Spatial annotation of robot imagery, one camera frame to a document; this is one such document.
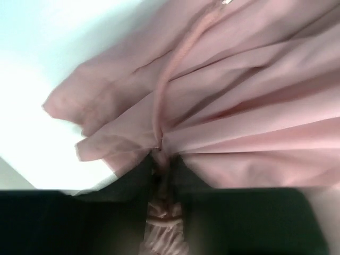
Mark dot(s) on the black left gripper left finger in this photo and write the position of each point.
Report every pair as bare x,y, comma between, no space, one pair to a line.
108,221

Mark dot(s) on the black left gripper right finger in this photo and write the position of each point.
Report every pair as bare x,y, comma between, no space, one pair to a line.
246,220

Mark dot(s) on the pink trousers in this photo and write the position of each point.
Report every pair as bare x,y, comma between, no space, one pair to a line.
245,92

